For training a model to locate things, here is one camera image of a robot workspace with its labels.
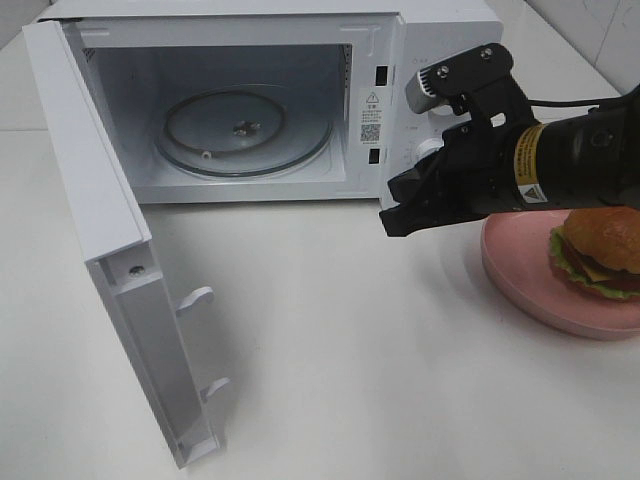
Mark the white microwave door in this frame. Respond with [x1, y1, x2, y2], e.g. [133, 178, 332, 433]
[23, 20, 228, 467]

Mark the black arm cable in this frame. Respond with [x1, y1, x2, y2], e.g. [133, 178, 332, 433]
[527, 98, 621, 109]

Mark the toy burger with lettuce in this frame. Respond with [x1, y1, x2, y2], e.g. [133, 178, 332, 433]
[549, 206, 639, 302]

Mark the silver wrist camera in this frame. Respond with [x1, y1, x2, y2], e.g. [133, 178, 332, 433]
[405, 43, 514, 115]

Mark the white microwave oven body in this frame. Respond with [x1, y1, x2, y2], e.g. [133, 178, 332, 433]
[35, 1, 503, 209]

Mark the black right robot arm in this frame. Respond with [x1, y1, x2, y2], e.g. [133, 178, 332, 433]
[380, 89, 639, 237]

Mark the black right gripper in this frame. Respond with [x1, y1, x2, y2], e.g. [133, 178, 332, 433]
[379, 82, 533, 237]

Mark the white warning label sticker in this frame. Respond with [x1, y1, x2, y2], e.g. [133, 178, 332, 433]
[359, 88, 384, 145]

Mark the white microwave knob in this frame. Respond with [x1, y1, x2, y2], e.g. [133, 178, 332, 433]
[415, 138, 444, 161]

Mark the pink round plate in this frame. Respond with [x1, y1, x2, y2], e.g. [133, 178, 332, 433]
[481, 210, 639, 340]

